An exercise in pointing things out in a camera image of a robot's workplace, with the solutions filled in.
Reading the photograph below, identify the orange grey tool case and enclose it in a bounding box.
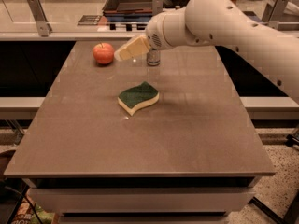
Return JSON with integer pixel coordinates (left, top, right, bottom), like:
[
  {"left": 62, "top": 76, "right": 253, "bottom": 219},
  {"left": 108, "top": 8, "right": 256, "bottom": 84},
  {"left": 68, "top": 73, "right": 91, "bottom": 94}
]
[{"left": 103, "top": 0, "right": 152, "bottom": 15}]

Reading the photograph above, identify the metal glass bracket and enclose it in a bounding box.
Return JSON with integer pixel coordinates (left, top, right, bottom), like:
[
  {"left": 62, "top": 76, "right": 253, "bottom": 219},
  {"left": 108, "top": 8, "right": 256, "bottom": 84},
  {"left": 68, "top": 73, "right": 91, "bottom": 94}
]
[
  {"left": 152, "top": 0, "right": 164, "bottom": 16},
  {"left": 262, "top": 0, "right": 289, "bottom": 30},
  {"left": 26, "top": 0, "right": 52, "bottom": 37}
]

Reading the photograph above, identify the left metal glass bracket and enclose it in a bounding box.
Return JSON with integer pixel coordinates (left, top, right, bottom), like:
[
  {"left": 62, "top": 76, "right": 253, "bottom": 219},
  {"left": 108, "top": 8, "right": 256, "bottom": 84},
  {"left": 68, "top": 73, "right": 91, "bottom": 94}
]
[{"left": 26, "top": 0, "right": 52, "bottom": 37}]

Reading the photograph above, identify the white drawer cabinet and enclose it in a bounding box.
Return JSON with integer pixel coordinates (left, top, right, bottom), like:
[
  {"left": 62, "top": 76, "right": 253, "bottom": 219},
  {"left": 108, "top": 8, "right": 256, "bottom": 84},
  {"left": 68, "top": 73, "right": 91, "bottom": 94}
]
[{"left": 29, "top": 187, "right": 254, "bottom": 224}]

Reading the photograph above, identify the green yellow sponge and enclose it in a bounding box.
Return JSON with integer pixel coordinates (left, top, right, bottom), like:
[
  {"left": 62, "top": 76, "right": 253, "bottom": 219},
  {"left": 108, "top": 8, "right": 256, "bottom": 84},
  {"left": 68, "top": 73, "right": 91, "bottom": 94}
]
[{"left": 118, "top": 82, "right": 160, "bottom": 116}]

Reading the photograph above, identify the right metal glass bracket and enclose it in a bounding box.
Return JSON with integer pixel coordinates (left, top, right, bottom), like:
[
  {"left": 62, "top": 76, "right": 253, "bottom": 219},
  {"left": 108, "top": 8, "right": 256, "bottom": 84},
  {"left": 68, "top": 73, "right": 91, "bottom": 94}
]
[{"left": 262, "top": 0, "right": 289, "bottom": 30}]

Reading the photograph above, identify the middle metal glass bracket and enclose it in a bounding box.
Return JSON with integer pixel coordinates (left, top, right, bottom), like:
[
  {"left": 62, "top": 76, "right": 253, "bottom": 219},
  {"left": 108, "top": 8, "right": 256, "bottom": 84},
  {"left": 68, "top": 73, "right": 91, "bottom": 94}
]
[{"left": 152, "top": 0, "right": 164, "bottom": 16}]

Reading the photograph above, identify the red apple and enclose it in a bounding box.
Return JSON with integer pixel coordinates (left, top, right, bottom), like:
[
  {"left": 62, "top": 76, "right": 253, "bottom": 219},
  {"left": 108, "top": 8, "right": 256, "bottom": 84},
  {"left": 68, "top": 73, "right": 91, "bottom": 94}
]
[{"left": 93, "top": 43, "right": 114, "bottom": 65}]

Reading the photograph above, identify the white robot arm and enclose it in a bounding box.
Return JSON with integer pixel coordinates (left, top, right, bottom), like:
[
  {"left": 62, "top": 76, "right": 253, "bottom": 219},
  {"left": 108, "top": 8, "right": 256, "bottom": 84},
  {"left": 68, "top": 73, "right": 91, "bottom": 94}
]
[{"left": 114, "top": 0, "right": 299, "bottom": 102}]

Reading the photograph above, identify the silver blue energy drink can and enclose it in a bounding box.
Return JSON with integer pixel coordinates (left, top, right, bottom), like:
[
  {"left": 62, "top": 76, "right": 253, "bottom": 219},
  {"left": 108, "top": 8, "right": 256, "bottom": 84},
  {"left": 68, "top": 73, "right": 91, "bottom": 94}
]
[{"left": 147, "top": 49, "right": 160, "bottom": 66}]

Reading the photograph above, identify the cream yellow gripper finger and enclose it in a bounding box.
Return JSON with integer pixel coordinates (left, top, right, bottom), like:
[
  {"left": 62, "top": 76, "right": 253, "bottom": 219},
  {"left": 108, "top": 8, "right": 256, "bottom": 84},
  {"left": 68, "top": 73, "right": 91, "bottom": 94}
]
[{"left": 114, "top": 35, "right": 150, "bottom": 61}]

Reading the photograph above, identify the colourful bag on floor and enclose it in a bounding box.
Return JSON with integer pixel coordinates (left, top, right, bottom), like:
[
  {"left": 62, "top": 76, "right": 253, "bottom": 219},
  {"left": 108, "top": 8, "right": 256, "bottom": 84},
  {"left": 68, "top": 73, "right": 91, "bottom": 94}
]
[{"left": 9, "top": 198, "right": 58, "bottom": 224}]

